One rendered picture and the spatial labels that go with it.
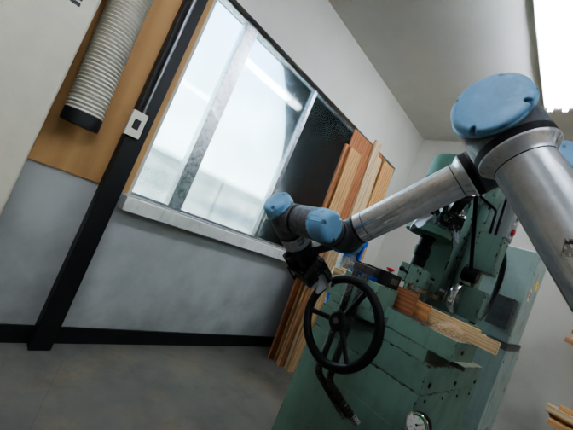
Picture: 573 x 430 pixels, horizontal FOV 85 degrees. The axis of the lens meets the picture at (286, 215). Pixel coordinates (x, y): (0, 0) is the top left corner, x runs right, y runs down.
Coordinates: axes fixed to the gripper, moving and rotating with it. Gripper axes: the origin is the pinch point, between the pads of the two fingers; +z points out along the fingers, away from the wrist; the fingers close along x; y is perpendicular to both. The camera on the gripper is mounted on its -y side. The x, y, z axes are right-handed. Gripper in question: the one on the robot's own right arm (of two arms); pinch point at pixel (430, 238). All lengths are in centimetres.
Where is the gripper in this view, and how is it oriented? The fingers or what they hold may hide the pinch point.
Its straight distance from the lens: 118.2
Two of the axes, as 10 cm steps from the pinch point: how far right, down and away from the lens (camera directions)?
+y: -3.3, 4.4, -8.3
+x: 9.1, 3.7, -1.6
